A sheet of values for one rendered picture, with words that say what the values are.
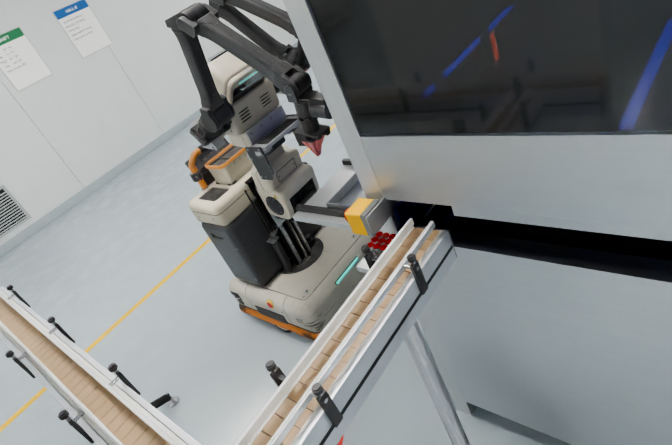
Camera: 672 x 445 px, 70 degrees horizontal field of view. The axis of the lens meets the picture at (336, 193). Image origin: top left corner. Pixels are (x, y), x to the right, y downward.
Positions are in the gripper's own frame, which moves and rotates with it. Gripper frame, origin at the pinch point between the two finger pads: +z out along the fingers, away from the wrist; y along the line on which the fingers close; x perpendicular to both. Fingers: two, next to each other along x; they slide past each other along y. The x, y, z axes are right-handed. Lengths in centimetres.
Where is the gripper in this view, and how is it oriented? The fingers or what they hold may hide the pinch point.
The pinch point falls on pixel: (318, 153)
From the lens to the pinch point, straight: 153.4
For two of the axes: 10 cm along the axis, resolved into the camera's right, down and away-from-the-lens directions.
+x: 5.7, -6.0, 5.6
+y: 7.9, 2.1, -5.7
